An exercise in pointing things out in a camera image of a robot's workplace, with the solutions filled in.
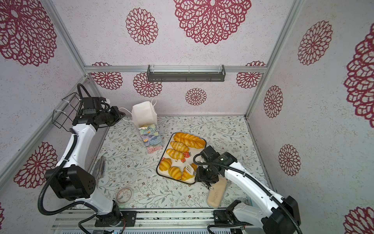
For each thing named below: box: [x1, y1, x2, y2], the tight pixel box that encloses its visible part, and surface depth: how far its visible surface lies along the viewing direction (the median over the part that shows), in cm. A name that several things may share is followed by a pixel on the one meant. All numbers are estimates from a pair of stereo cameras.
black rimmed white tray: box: [155, 132, 207, 185], surface depth 97 cm
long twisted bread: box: [173, 132, 206, 149], surface depth 104 cm
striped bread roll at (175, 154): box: [166, 148, 185, 160], surface depth 97 cm
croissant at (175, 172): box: [168, 166, 182, 180], surface depth 87 cm
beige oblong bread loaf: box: [206, 176, 228, 209], surface depth 79 cm
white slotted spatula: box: [185, 163, 195, 176], surface depth 81 cm
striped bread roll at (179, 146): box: [169, 141, 190, 153], surface depth 99 cm
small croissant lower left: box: [158, 157, 172, 172], surface depth 91 cm
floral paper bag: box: [131, 100, 164, 154], surface depth 94 cm
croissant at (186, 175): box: [181, 166, 195, 181], surface depth 87 cm
